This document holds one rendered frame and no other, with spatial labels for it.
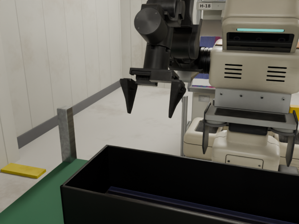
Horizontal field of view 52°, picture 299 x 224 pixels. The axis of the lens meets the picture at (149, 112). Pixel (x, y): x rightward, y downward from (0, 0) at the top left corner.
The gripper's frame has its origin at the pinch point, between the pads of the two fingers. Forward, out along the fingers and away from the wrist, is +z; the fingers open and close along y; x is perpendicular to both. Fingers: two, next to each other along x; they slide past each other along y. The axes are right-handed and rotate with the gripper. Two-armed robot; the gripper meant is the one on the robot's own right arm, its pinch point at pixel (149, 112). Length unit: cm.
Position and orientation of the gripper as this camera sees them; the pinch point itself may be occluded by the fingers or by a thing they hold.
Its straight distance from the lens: 68.5
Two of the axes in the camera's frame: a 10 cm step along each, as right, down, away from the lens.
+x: 3.0, 1.4, 9.4
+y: 9.4, 1.0, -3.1
